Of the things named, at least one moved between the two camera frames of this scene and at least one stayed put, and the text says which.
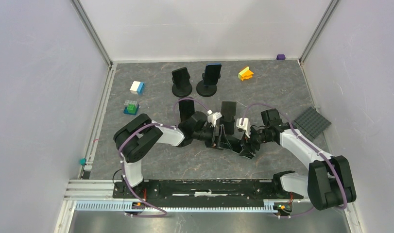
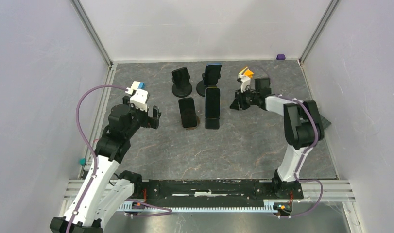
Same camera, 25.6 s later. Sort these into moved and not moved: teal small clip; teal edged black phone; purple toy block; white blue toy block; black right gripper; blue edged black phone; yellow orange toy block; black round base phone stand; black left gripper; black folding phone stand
Moved: black folding phone stand; black right gripper; black left gripper
Not moved: blue edged black phone; yellow orange toy block; purple toy block; black round base phone stand; teal edged black phone; white blue toy block; teal small clip
